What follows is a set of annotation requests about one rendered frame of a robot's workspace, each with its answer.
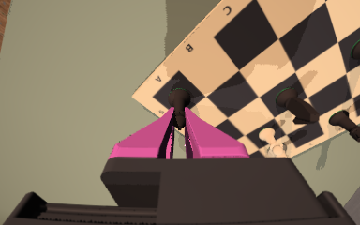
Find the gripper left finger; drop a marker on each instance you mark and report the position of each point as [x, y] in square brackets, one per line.
[150, 141]

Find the tan and black chessboard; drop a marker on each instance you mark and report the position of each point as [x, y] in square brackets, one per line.
[244, 52]

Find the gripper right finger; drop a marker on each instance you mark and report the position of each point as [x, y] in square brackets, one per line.
[208, 141]

